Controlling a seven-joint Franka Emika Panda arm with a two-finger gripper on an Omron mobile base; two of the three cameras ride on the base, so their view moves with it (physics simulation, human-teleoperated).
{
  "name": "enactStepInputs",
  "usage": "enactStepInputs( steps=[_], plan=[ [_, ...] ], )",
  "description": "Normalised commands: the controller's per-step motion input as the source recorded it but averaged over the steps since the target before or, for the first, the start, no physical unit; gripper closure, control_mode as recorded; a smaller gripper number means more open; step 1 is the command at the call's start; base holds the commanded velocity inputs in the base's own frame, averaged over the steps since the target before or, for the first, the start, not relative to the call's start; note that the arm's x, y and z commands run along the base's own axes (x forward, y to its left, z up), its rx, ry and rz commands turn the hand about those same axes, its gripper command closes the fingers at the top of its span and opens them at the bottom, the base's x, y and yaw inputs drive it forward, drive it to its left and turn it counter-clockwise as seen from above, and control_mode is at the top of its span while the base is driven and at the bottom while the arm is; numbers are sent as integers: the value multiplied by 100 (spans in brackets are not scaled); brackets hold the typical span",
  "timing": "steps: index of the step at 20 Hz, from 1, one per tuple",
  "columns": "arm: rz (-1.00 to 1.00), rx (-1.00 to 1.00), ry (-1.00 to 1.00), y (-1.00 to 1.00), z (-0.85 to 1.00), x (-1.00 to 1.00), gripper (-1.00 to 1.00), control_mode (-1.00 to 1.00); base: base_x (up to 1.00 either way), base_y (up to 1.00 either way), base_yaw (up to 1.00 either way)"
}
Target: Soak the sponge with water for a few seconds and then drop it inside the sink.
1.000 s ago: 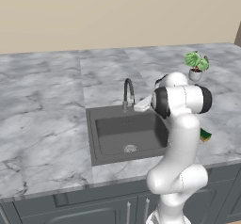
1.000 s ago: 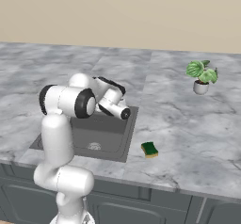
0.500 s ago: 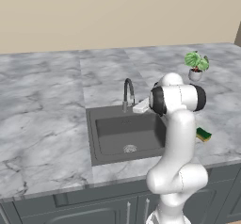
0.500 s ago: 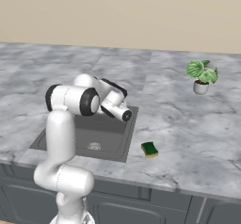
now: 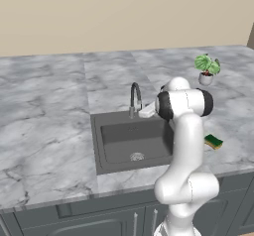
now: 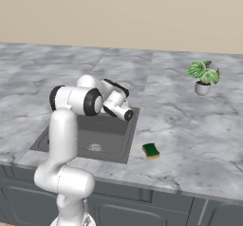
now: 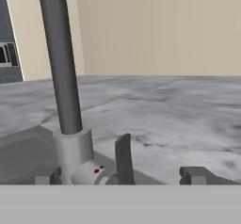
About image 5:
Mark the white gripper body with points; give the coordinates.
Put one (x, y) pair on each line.
(148, 110)

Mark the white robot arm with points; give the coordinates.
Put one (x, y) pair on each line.
(185, 160)

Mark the dark grey sink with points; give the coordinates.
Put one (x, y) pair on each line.
(132, 141)

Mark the green and yellow sponge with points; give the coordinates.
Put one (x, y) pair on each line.
(213, 141)

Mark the dark grey tap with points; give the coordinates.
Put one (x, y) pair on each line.
(135, 97)

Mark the green plant in white pot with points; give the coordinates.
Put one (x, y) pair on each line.
(207, 68)

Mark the dark grey cupboard door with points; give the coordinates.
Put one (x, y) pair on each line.
(215, 216)
(89, 223)
(244, 207)

